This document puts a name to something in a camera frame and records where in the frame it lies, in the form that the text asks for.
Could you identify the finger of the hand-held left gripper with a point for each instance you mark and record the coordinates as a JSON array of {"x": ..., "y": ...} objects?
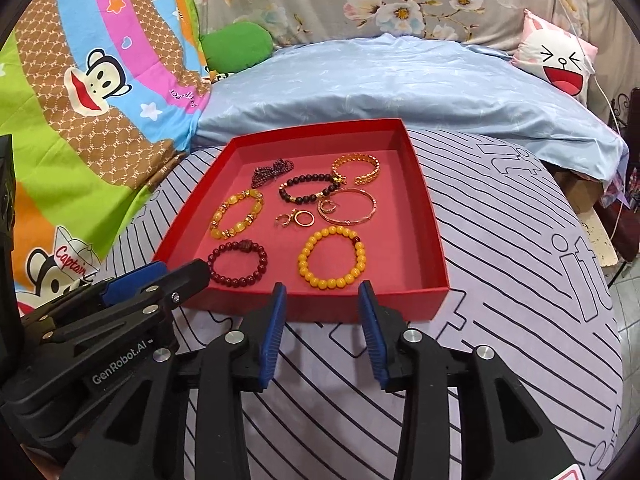
[
  {"x": 135, "y": 282},
  {"x": 185, "y": 280}
]

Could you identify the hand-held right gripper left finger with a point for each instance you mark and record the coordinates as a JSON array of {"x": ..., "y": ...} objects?
[{"x": 272, "y": 342}]

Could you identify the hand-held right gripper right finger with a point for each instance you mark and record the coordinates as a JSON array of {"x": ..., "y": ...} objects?
[{"x": 375, "y": 342}]

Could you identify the red shallow box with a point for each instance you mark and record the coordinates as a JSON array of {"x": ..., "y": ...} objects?
[{"x": 400, "y": 260}]

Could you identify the gold ear cuff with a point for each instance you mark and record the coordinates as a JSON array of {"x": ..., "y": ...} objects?
[{"x": 284, "y": 220}]

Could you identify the thin gold bangle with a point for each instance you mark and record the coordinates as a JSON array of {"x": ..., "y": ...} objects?
[{"x": 348, "y": 189}]

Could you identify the grey striped bed sheet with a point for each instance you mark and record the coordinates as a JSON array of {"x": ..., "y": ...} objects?
[{"x": 500, "y": 285}]

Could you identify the cartoon monkey printed blanket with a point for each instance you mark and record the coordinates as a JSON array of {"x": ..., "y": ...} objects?
[{"x": 75, "y": 110}]

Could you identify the green pillow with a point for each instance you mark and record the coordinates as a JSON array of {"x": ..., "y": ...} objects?
[{"x": 235, "y": 47}]

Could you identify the white speckled board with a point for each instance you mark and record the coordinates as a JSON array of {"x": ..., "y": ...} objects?
[{"x": 597, "y": 240}]

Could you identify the brown cardboard box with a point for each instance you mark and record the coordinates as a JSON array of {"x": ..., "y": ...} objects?
[{"x": 580, "y": 190}]

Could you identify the light blue blanket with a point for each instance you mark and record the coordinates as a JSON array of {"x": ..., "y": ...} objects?
[{"x": 400, "y": 85}]

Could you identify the white cat face pillow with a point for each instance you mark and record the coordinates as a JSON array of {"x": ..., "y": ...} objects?
[{"x": 555, "y": 60}]

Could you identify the beige cloth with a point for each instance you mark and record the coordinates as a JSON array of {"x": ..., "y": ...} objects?
[{"x": 612, "y": 60}]

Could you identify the black ornate metal frame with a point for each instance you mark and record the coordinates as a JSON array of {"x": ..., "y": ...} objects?
[{"x": 625, "y": 105}]

